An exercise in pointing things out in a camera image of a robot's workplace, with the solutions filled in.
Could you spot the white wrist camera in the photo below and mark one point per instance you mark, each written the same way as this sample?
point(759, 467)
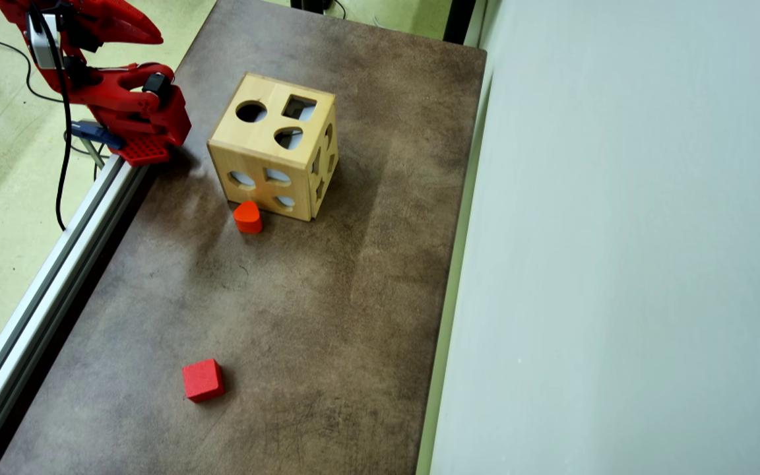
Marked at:
point(37, 46)

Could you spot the blue clamp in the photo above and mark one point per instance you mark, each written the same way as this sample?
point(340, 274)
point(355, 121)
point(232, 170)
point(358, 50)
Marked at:
point(90, 130)

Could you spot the aluminium profile rail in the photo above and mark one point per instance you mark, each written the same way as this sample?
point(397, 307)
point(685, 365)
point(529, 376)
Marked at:
point(43, 290)

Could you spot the orange heart shaped block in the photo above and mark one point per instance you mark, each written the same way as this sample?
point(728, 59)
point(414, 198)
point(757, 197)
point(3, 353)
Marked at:
point(248, 221)

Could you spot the red robot arm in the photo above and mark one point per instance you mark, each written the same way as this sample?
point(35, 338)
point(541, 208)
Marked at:
point(129, 99)

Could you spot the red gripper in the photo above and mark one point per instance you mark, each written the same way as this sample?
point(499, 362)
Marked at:
point(130, 26)

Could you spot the dark vertical post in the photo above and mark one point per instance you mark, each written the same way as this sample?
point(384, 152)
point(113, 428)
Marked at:
point(459, 20)

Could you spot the red cube block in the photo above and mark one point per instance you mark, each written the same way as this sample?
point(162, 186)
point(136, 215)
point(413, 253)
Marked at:
point(203, 382)

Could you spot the wooden shape sorter box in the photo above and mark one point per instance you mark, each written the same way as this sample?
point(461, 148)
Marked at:
point(241, 142)

